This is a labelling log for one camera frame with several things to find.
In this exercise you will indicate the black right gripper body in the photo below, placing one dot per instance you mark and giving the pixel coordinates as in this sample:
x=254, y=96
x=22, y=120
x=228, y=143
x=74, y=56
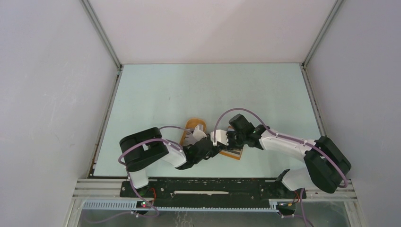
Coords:
x=235, y=140

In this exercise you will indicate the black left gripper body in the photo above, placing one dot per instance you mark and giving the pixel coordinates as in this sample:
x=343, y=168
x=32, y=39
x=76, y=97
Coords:
x=213, y=151

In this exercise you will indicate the beige oval plastic tray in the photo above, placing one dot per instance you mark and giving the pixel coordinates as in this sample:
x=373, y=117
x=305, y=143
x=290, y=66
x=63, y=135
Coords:
x=191, y=124

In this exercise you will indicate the orange leather card holder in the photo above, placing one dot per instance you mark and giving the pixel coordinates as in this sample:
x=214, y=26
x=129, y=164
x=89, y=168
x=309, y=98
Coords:
x=235, y=154

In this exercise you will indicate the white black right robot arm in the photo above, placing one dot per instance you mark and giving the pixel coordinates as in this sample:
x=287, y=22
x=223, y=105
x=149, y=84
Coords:
x=325, y=165

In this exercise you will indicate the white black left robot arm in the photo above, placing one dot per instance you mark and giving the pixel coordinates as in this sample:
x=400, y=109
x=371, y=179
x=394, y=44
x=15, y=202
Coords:
x=144, y=148

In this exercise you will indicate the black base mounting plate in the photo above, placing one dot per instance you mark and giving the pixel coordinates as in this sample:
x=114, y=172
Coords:
x=211, y=193

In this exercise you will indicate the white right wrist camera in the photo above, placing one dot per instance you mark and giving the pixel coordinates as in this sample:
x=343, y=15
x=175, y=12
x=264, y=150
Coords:
x=219, y=137

